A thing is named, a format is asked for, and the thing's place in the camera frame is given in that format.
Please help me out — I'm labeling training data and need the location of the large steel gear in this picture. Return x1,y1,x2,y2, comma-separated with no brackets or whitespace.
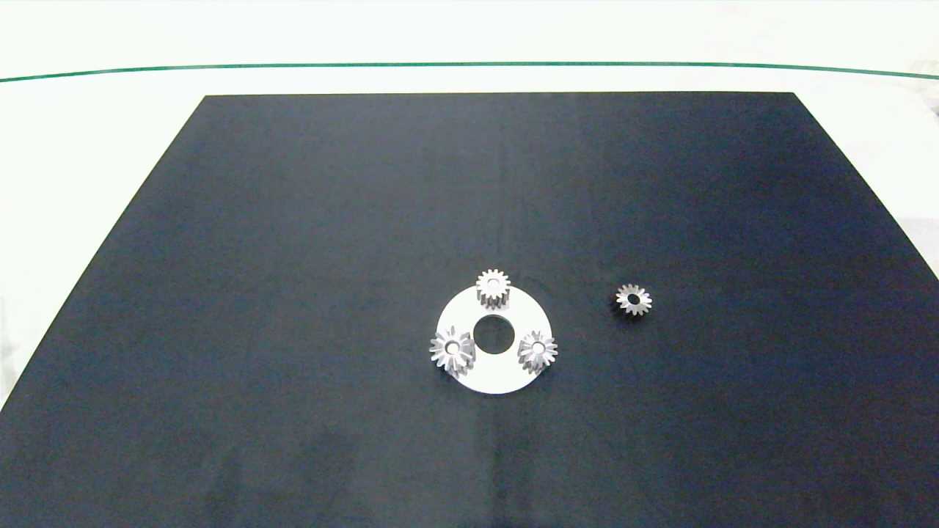
428,326,478,378

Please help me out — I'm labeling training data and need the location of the small tall steel gear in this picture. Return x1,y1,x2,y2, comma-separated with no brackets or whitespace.
475,268,512,309

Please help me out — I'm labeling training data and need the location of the round white plate with pins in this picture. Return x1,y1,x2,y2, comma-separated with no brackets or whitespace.
436,285,552,395

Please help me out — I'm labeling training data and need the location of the dark blue work mat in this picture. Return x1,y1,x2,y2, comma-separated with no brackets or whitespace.
0,91,939,528

